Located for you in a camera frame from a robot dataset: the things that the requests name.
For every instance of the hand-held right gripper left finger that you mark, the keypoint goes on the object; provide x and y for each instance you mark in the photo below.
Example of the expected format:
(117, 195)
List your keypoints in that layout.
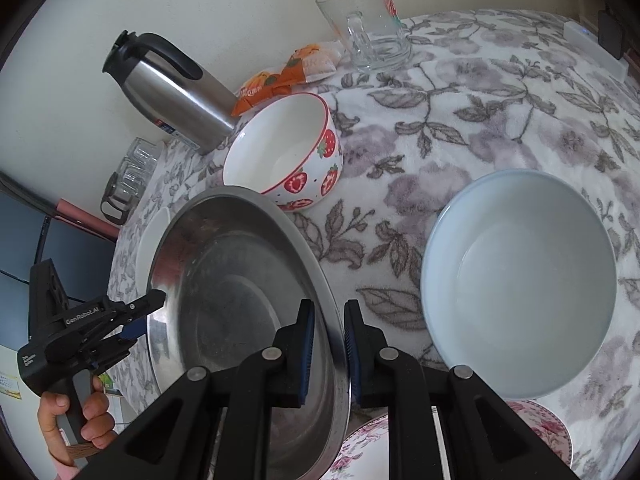
(306, 360)

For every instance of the strawberry print bowl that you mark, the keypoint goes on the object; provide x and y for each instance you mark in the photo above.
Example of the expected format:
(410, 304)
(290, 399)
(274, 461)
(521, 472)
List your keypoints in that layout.
(280, 155)

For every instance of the dark blue refrigerator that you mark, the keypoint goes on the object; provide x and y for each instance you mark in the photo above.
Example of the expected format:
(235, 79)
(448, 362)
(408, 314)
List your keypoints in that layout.
(30, 240)

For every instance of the stainless steel thermos jug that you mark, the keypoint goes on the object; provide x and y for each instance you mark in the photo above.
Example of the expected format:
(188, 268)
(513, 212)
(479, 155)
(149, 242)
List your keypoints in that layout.
(170, 90)

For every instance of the black power adapter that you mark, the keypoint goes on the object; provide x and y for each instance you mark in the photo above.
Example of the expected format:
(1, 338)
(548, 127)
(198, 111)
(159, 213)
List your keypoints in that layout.
(611, 32)

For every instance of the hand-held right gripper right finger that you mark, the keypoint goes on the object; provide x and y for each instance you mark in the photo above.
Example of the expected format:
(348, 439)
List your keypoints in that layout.
(352, 360)

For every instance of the pink folded board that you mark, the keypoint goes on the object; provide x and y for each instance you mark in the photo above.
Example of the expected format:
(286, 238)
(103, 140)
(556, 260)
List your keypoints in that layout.
(85, 217)

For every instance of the pink floral plate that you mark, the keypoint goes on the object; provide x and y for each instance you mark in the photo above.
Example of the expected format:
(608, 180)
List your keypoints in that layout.
(542, 430)

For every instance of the clear glass mug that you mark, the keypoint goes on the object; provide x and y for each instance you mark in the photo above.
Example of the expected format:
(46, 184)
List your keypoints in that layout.
(372, 30)

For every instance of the green packet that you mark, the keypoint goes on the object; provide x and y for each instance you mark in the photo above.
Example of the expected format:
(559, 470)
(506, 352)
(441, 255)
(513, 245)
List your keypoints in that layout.
(110, 384)

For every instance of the upturned glass cups set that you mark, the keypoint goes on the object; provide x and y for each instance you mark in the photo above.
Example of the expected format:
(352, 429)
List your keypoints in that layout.
(131, 175)

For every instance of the person's left hand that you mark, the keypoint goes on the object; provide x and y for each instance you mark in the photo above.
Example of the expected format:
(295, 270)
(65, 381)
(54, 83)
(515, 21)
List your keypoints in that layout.
(97, 412)

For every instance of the pale blue bowl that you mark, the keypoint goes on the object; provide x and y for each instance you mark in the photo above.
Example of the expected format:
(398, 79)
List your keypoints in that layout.
(520, 280)

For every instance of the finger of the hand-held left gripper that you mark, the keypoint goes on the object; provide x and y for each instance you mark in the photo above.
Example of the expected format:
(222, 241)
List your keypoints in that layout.
(131, 332)
(150, 301)

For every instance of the stainless steel basin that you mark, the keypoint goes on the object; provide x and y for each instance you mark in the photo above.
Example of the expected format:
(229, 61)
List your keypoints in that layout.
(220, 280)

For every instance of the orange snack packets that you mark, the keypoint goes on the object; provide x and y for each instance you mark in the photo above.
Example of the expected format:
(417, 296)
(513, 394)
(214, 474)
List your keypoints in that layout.
(292, 70)

